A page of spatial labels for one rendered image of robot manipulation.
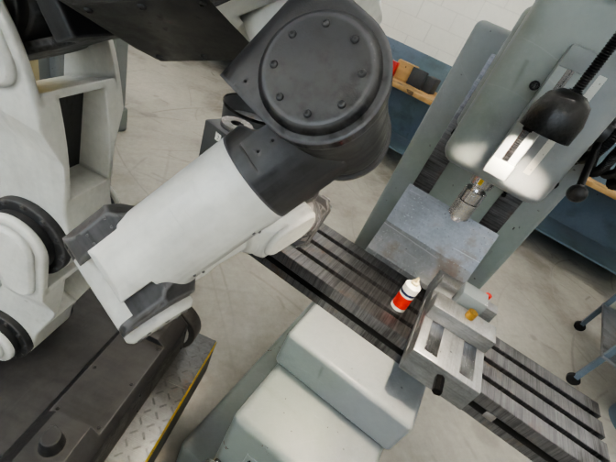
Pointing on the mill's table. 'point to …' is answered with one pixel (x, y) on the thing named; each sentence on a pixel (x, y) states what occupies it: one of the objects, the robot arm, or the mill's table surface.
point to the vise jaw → (485, 339)
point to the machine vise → (445, 349)
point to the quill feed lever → (588, 167)
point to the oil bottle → (406, 295)
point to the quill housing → (476, 115)
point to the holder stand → (214, 132)
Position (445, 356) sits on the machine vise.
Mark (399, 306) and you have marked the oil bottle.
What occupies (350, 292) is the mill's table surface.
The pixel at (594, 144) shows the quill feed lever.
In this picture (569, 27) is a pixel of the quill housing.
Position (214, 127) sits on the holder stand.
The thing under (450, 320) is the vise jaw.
